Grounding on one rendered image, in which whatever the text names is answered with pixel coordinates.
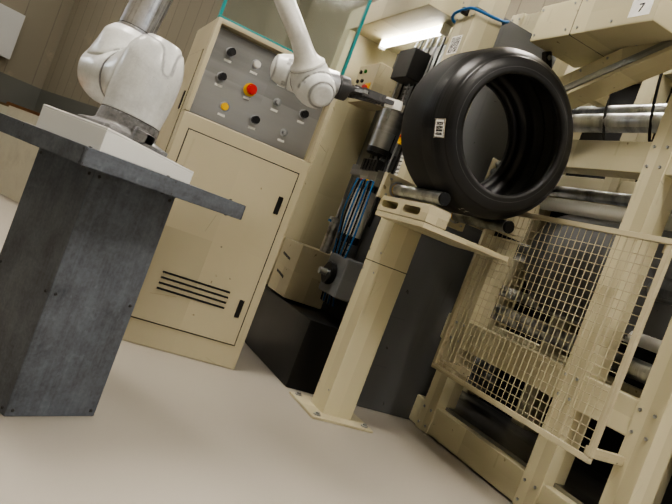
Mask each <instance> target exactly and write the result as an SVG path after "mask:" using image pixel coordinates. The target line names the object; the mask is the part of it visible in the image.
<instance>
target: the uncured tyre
mask: <svg viewBox="0 0 672 504"><path fill-rule="evenodd" d="M485 85H486V86H487V87H488V88H490V89H491V90H492V91H493V92H494V93H495V95H496V96H497V97H498V99H499V100H500V102H501V104H502V106H503V108H504V111H505V114H506V118H507V123H508V139H507V145H506V149H505V152H504V155H503V157H502V160H501V162H500V163H499V165H498V167H497V168H496V169H495V171H494V172H493V173H492V174H491V175H490V176H489V177H488V178H487V179H485V180H484V181H483V182H481V183H479V182H478V181H477V180H476V178H475V177H474V176H473V174H472V173H471V171H470V169H469V167H468V164H467V162H466V159H465V155H464V150H463V127H464V122H465V118H466V114H467V112H468V109H469V107H470V105H471V103H472V101H473V99H474V98H475V96H476V95H477V94H478V92H479V91H480V90H481V89H482V88H483V87H484V86H485ZM435 118H442V119H446V122H445V131H444V138H438V137H434V128H435ZM572 141H573V116H572V110H571V105H570V101H569V98H568V95H567V93H566V90H565V88H564V86H563V84H562V82H561V81H560V79H559V77H558V76H557V75H556V73H555V72H554V71H553V70H552V69H551V67H550V66H549V65H547V64H546V63H545V62H544V61H543V60H541V59H540V58H538V57H537V56H535V55H533V54H531V53H529V52H526V51H523V50H520V49H516V48H512V47H492V48H486V49H480V50H475V51H469V52H463V53H459V54H456V55H453V56H451V57H448V58H446V59H444V60H443V61H441V62H440V63H438V64H437V65H436V66H434V67H433V68H432V69H431V70H430V71H428V72H427V73H426V74H425V75H424V76H423V78H422V79H421V80H420V81H419V83H418V84H417V85H416V87H415V88H414V90H413V92H412V94H411V96H410V98H409V100H408V102H407V105H406V108H405V111H404V115H403V120H402V128H401V145H402V153H403V157H404V161H405V165H406V167H407V170H408V172H409V174H410V176H411V178H412V180H413V182H414V183H415V185H416V186H417V187H418V188H424V189H430V190H436V191H442V192H447V193H449V194H450V196H451V201H450V203H449V204H448V205H446V206H442V205H437V204H436V205H437V206H439V207H441V208H443V209H445V210H447V211H450V212H453V213H457V214H462V215H466V216H471V217H476V218H480V219H486V220H502V219H507V218H511V217H515V216H519V215H521V214H524V213H526V212H528V211H530V210H531V209H533V208H534V207H536V206H537V205H539V204H540V203H541V202H542V201H543V200H544V199H545V198H546V197H547V196H548V195H549V194H550V193H551V192H552V191H553V189H554V188H555V187H556V185H557V184H558V182H559V180H560V179H561V177H562V175H563V173H564V171H565V168H566V166H567V163H568V160H569V156H570V153H571V148H572ZM459 207H463V208H464V209H466V210H467V211H469V212H470V213H464V212H462V211H461V210H459V209H458V208H459Z"/></svg>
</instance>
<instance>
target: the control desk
mask: <svg viewBox="0 0 672 504"><path fill-rule="evenodd" d="M278 54H293V53H292V52H290V51H288V50H286V49H284V48H282V47H280V46H278V45H276V44H274V43H272V42H270V41H268V40H266V39H264V38H262V37H260V36H258V35H256V34H254V33H252V32H250V31H248V30H246V29H244V28H242V27H240V26H238V25H236V24H234V23H232V22H230V21H228V20H226V19H224V18H222V17H218V18H216V19H215V20H214V21H212V22H210V23H209V24H207V25H206V26H204V27H202V28H201V29H199V30H198V31H197V34H196V36H195V39H194V42H193V44H192V47H191V50H190V52H189V55H188V57H187V60H186V63H185V65H184V77H183V81H182V84H181V87H180V90H179V93H178V95H177V98H176V100H175V102H174V105H173V107H172V109H171V111H170V113H169V115H168V117H167V119H166V120H165V122H164V124H163V125H162V127H161V130H160V132H159V135H158V138H157V140H156V143H155V144H156V145H157V146H158V147H159V148H161V149H162V150H163V151H165V152H166V153H167V154H168V156H167V158H168V159H170V160H172V161H174V162H176V163H177V164H179V165H183V167H185V168H187V169H189V170H191V171H193V172H194V173H193V176H192V179H191V181H190V185H193V186H195V187H198V188H201V189H203V190H206V191H208V192H211V193H214V194H216V195H219V196H221V197H224V198H227V199H232V201H234V202H237V203H240V204H242V205H245V206H246V208H245V211H244V213H243V216H242V219H241V220H239V219H236V218H233V217H230V216H225V215H224V214H222V213H219V212H216V211H213V210H210V209H207V208H204V207H201V206H198V205H195V204H193V203H190V202H187V201H184V200H181V199H178V198H175V200H174V202H173V205H172V208H171V210H170V213H169V216H168V218H167V221H166V224H165V226H164V229H163V232H162V234H161V237H160V240H159V242H158V245H157V248H156V250H155V253H154V256H153V258H152V261H151V264H150V266H149V269H148V272H147V274H146V277H145V280H144V282H143V285H142V288H141V290H140V293H139V296H138V298H137V301H136V304H135V307H134V309H133V312H132V315H131V317H130V320H129V323H128V325H127V328H126V331H125V333H124V336H123V339H122V340H124V341H128V342H131V343H135V344H139V345H142V346H146V347H150V348H154V349H157V350H161V351H165V352H169V353H172V354H176V355H180V356H184V357H187V358H191V359H195V360H199V361H202V362H206V363H210V364H213V365H217V366H221V367H225V368H228V369H232V370H234V368H235V366H236V363H237V360H238V358H239V355H240V352H241V350H242V347H243V344H244V342H245V339H246V337H247V334H248V331H249V329H250V326H251V323H252V321H253V318H254V315H255V313H256V310H257V307H258V305H259V302H260V300H261V297H262V294H263V292H264V289H265V286H266V284H267V281H268V278H269V276H270V273H271V270H272V268H273V265H274V263H275V260H276V257H277V255H278V252H279V249H280V247H281V244H282V241H283V239H284V236H285V233H286V231H287V228H288V226H289V223H290V220H291V218H292V215H293V212H294V210H295V207H296V204H297V202H298V199H299V196H300V194H301V191H302V188H303V186H304V183H305V181H306V178H307V175H308V173H309V170H310V167H311V163H313V160H314V157H315V155H316V152H317V149H318V147H319V144H320V142H321V139H322V136H323V134H324V131H325V128H326V126H327V123H328V120H329V118H330V115H331V112H332V110H333V107H334V105H335V102H336V99H335V98H334V99H333V101H332V102H331V103H330V104H329V105H328V106H325V107H322V108H319V109H314V108H310V107H308V106H306V105H304V104H303V103H302V102H300V100H299V99H298V98H297V97H296V96H295V94H294V93H293V92H290V91H288V90H287V89H286V88H283V87H281V86H279V85H278V84H276V83H275V82H274V81H273V80H271V78H270V67H271V64H272V61H273V59H274V58H275V57H276V56H277V55H278Z"/></svg>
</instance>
